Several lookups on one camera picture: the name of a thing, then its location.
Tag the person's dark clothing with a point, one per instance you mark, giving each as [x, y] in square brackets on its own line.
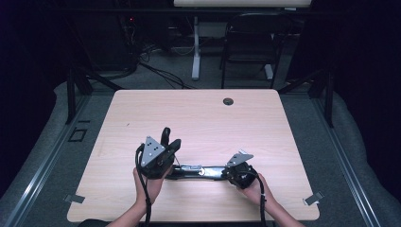
[93, 223]

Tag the grey tape piece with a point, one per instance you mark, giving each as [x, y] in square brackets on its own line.
[313, 198]
[75, 198]

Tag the black frame stand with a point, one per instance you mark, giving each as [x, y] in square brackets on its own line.
[72, 94]
[328, 101]

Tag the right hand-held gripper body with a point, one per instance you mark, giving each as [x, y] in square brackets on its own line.
[241, 175]

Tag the person's right hand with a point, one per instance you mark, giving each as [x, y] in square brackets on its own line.
[258, 192]

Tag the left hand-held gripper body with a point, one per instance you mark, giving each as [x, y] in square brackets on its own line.
[154, 157]

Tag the black horizontal frame bar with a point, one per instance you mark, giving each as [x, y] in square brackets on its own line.
[126, 11]

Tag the black stapler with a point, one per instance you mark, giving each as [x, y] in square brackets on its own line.
[214, 172]

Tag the metal floor rail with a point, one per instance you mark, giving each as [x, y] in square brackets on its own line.
[41, 170]
[346, 170]

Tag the white desk foot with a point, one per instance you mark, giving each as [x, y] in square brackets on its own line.
[269, 72]

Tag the black folding chair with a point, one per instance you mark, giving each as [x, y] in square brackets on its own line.
[252, 41]

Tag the white desk leg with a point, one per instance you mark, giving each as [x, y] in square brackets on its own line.
[196, 47]

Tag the dark equipment with red light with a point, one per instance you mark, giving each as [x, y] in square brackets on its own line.
[130, 31]

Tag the person's left hand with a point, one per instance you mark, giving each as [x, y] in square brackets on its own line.
[151, 189]

